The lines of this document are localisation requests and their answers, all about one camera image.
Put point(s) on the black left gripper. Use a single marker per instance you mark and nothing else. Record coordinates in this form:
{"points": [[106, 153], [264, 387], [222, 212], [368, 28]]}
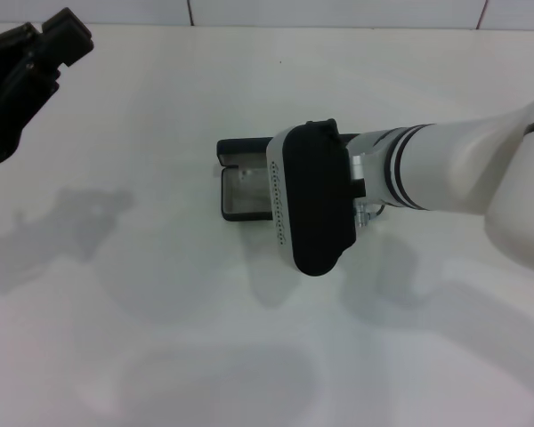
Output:
{"points": [[13, 93]]}

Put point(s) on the black glasses case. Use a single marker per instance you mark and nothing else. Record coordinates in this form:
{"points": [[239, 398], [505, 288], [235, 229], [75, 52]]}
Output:
{"points": [[245, 146]]}

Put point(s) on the clear white glasses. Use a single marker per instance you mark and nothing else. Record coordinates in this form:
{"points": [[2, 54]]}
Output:
{"points": [[245, 172]]}

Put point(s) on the right wrist camera housing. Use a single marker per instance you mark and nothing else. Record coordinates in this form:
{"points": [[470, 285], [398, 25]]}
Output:
{"points": [[320, 200]]}

